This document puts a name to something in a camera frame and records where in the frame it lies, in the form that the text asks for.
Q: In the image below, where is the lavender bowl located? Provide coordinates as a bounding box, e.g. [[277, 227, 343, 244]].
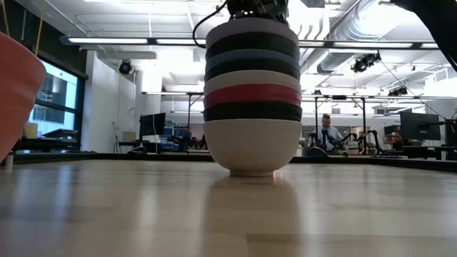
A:
[[206, 17, 300, 49]]

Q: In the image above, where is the black bowl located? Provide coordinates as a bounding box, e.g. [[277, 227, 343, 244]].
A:
[[204, 58, 301, 82], [206, 31, 301, 61], [203, 101, 303, 123]]

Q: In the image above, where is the white bowl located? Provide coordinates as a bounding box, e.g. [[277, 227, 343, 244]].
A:
[[202, 119, 303, 178], [204, 69, 301, 96]]

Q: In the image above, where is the magenta bowl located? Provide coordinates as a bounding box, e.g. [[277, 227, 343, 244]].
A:
[[203, 84, 302, 110]]

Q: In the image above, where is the red bowl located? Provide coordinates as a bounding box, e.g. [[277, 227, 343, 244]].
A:
[[0, 31, 47, 163]]

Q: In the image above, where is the black metal gantry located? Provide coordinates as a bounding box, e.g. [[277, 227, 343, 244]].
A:
[[313, 95, 368, 151], [142, 91, 204, 133]]

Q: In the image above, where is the person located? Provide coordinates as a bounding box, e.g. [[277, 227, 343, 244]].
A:
[[391, 131, 406, 151], [313, 114, 346, 153]]

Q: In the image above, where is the long ceiling light bar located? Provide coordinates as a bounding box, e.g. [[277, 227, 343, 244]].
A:
[[59, 35, 440, 51]]

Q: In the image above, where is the black computer monitor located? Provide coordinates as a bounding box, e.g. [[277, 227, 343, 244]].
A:
[[139, 112, 167, 137], [399, 111, 442, 142]]

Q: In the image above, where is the black desk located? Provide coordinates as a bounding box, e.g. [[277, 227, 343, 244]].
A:
[[401, 144, 457, 161], [14, 137, 81, 153]]

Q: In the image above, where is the yellow container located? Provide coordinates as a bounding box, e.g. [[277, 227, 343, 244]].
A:
[[24, 123, 39, 139]]

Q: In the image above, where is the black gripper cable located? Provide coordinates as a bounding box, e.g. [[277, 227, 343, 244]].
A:
[[192, 0, 229, 49]]

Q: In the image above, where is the silver ventilation duct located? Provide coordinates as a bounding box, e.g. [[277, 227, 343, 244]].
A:
[[299, 0, 393, 74]]

